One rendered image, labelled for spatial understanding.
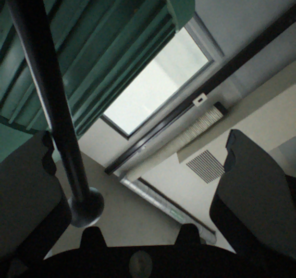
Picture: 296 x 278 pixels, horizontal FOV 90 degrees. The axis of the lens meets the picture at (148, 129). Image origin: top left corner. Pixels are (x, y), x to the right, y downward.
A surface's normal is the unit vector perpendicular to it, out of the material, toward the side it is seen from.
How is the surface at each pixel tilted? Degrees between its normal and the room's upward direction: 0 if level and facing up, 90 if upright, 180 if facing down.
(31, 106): 90
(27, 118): 90
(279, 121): 90
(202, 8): 90
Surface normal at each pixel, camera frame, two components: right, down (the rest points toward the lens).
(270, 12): -0.01, 0.47
